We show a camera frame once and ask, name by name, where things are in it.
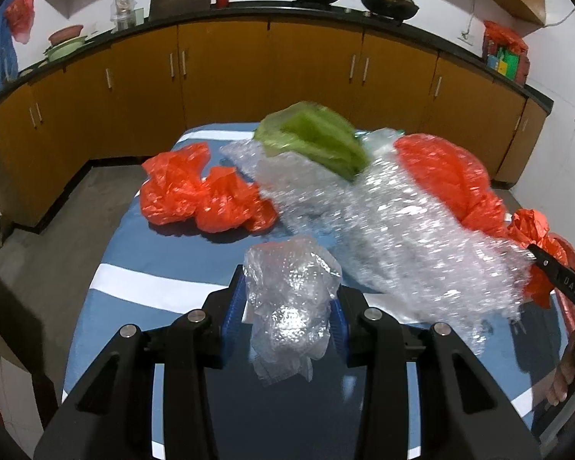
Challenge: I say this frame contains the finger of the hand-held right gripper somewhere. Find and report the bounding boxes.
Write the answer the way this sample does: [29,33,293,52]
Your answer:
[526,243,575,327]

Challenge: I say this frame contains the red bag with packets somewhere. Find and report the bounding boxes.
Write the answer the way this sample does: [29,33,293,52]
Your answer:
[481,38,530,84]

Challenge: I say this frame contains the knotted red plastic bag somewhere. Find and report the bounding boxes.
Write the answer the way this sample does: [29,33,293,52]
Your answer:
[395,133,575,331]

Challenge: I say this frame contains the black kitchen countertop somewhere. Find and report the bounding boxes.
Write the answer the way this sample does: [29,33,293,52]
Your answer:
[0,0,555,111]

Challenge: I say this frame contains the blue white striped tablecloth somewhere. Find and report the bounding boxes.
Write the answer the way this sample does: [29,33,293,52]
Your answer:
[62,125,571,460]

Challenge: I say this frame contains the person's right hand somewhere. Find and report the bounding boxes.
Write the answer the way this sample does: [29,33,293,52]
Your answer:
[545,330,575,410]

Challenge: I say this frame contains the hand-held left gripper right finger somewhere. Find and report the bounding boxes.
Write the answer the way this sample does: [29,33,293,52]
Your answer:
[330,286,542,460]

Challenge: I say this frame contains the hanging red plastic bag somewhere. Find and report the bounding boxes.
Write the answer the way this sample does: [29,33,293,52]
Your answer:
[5,0,36,43]

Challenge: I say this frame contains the wooden kitchen base cabinets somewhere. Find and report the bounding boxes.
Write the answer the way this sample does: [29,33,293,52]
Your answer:
[0,16,549,231]

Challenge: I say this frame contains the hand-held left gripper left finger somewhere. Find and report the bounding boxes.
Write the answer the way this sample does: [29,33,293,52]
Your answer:
[33,264,247,460]

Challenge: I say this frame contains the red bag on box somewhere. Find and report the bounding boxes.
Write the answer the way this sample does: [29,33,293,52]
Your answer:
[483,20,528,56]

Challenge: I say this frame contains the small bubble wrap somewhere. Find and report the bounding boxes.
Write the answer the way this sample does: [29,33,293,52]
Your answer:
[243,237,343,386]

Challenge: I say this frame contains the red plastic basin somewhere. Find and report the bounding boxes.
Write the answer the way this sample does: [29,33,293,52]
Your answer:
[48,24,84,48]

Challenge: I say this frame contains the black wok with wooden spatula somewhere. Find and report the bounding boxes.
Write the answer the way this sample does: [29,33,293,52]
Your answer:
[359,0,420,24]

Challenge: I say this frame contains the green plastic bag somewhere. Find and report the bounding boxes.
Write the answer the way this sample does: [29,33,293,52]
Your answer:
[253,102,370,182]

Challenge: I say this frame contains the large bubble wrap sheet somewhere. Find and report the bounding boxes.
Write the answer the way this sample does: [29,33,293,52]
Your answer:
[220,127,532,355]

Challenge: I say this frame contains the clear glass jar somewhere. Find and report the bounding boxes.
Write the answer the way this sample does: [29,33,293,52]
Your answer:
[110,0,142,33]

